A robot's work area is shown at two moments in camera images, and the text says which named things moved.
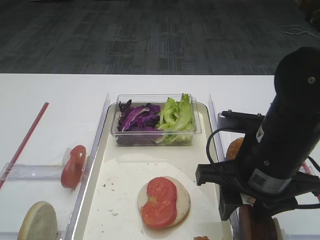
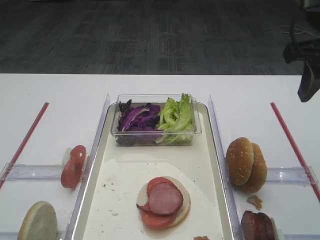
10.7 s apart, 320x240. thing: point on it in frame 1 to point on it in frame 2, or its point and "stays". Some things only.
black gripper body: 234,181 to 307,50
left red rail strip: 7,175 stays
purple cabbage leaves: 138,125 stays
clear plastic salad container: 155,119 stays
